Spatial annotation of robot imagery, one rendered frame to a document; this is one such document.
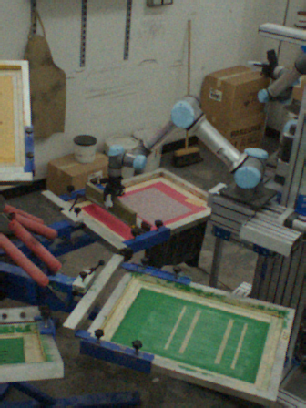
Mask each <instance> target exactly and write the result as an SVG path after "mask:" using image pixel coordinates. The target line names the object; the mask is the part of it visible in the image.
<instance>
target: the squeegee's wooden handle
mask: <svg viewBox="0 0 306 408"><path fill-rule="evenodd" d="M102 194H104V190H101V189H99V188H98V187H96V186H95V185H93V184H91V183H90V182H88V183H86V186H85V195H86V196H89V197H90V198H92V199H94V200H95V201H97V202H98V203H100V204H101V205H104V206H106V205H105V201H104V197H102ZM111 201H112V203H113V206H112V207H110V206H109V209H110V210H112V211H113V212H115V213H116V214H118V216H120V217H121V218H123V219H125V220H126V221H128V224H129V225H131V226H134V225H136V224H137V215H138V214H137V213H136V212H135V211H134V210H133V209H131V208H129V207H128V206H126V205H125V204H123V203H122V202H120V201H119V200H117V199H114V198H112V196H111Z"/></svg>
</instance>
